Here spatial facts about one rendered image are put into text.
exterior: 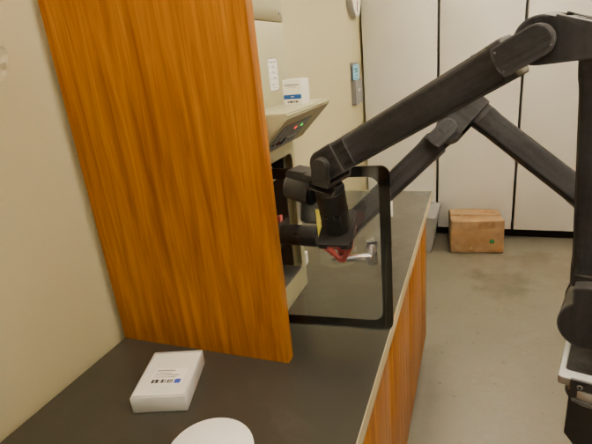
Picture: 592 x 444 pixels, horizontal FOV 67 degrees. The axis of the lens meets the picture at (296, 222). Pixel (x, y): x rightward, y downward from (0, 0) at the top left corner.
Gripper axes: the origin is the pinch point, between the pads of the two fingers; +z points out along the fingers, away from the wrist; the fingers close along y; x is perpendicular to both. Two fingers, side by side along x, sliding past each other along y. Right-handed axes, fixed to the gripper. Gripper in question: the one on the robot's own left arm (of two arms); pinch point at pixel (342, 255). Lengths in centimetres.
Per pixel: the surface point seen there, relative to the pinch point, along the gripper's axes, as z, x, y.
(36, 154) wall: -28, -66, -3
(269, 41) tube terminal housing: -31, -21, -42
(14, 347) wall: -1, -67, 30
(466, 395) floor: 152, 36, -42
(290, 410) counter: 15.8, -8.5, 28.8
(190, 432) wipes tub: -7.2, -16.4, 43.1
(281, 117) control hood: -25.9, -12.0, -15.3
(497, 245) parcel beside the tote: 217, 68, -202
